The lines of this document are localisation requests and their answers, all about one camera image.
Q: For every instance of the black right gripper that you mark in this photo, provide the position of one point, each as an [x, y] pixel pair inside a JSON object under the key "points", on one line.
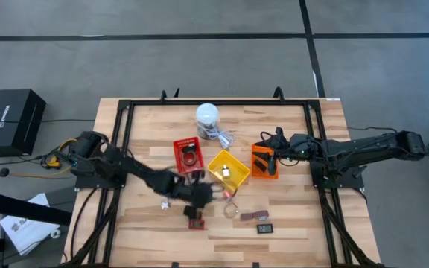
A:
{"points": [[296, 147]]}

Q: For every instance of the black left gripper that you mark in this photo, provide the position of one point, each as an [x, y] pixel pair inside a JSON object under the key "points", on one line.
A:
{"points": [[184, 190]]}

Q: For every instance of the small black rectangular device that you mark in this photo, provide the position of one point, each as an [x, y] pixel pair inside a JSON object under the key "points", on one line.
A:
{"points": [[261, 166]]}

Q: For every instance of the gold metal watch band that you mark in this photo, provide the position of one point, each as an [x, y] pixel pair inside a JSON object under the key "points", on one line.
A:
{"points": [[224, 210]]}

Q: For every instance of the small red digital display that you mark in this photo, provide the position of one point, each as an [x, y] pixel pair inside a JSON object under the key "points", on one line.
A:
{"points": [[196, 225]]}

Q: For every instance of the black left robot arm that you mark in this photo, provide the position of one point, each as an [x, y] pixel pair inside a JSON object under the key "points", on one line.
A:
{"points": [[140, 173]]}

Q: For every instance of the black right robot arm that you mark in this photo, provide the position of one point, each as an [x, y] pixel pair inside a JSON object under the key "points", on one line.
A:
{"points": [[367, 147]]}

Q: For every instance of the pink white charger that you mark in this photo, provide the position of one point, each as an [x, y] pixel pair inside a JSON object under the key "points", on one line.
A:
{"points": [[227, 194]]}

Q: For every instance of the orange plastic basket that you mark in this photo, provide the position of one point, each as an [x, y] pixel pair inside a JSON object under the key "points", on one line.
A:
{"points": [[259, 175]]}

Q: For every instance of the black charger cube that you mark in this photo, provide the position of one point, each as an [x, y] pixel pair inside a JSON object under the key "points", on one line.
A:
{"points": [[190, 212]]}

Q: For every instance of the yellow plastic basket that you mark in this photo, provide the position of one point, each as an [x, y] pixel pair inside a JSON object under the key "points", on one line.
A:
{"points": [[237, 175]]}

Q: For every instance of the red plastic basket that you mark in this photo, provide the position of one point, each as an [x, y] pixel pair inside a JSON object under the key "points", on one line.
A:
{"points": [[200, 154]]}

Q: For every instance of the small silver metal object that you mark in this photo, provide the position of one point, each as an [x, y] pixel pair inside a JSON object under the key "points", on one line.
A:
{"points": [[165, 204]]}

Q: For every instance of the brown woven belt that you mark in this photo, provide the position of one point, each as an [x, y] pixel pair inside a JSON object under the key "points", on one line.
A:
{"points": [[253, 215]]}

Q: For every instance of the small black digital display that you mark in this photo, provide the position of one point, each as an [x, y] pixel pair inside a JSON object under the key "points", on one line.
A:
{"points": [[264, 228]]}

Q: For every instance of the white dome lamp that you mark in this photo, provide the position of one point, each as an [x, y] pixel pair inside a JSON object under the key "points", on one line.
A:
{"points": [[207, 113]]}

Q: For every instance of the white paper sheets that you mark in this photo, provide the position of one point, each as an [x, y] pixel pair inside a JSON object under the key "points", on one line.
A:
{"points": [[28, 227]]}

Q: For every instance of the dark grey cart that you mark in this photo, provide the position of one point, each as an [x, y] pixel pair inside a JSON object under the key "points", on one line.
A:
{"points": [[21, 208]]}

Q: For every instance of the black cardboard box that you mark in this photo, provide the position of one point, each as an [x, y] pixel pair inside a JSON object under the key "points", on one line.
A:
{"points": [[17, 115]]}

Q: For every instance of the black aluminium table frame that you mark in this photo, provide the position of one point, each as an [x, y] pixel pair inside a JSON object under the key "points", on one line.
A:
{"points": [[218, 102]]}

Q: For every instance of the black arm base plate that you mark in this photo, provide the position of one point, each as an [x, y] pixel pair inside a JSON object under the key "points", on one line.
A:
{"points": [[345, 180], [99, 183]]}

